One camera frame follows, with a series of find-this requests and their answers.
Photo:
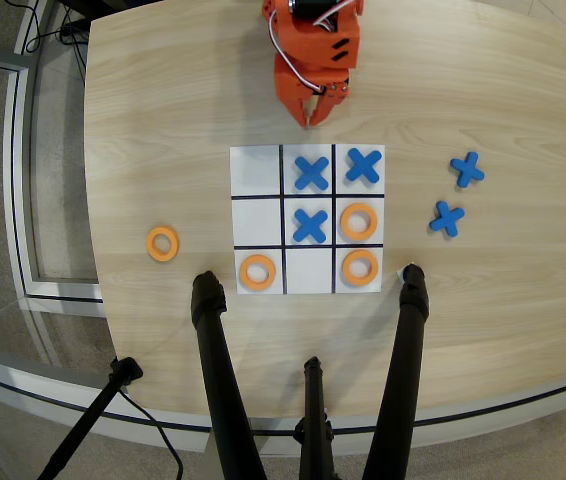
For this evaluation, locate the small white paper tag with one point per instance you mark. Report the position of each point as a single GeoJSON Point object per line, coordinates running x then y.
{"type": "Point", "coordinates": [400, 274]}

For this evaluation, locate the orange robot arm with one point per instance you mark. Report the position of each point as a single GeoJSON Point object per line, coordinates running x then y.
{"type": "Point", "coordinates": [315, 40]}

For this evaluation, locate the thin black stand pole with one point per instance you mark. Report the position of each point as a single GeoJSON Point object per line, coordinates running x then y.
{"type": "Point", "coordinates": [88, 420]}

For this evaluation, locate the white tic-tac-toe grid sheet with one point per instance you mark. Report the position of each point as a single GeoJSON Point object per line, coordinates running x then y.
{"type": "Point", "coordinates": [255, 220]}

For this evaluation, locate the black tripod leg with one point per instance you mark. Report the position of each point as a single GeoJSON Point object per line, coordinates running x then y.
{"type": "Point", "coordinates": [315, 425]}
{"type": "Point", "coordinates": [403, 360]}
{"type": "Point", "coordinates": [218, 360]}

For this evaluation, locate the blue foam cross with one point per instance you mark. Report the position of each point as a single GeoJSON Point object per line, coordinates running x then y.
{"type": "Point", "coordinates": [447, 219]}
{"type": "Point", "coordinates": [468, 170]}
{"type": "Point", "coordinates": [310, 225]}
{"type": "Point", "coordinates": [363, 165]}
{"type": "Point", "coordinates": [311, 173]}

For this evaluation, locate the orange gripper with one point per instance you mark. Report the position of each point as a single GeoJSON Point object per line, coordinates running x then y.
{"type": "Point", "coordinates": [294, 91]}

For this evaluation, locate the grey metal glass partition frame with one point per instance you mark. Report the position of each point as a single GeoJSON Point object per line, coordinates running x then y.
{"type": "Point", "coordinates": [15, 200]}

